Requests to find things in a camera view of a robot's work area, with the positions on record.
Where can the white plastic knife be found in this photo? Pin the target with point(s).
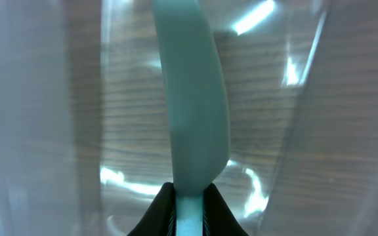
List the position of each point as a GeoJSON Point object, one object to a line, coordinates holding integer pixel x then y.
{"type": "Point", "coordinates": [198, 114]}

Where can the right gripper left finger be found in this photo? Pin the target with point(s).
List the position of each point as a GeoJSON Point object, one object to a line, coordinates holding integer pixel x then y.
{"type": "Point", "coordinates": [160, 218]}

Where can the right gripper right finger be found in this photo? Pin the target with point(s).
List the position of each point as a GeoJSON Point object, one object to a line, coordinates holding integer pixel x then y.
{"type": "Point", "coordinates": [218, 219]}

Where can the clear plastic container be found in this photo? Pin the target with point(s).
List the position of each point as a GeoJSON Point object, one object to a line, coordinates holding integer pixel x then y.
{"type": "Point", "coordinates": [84, 136]}

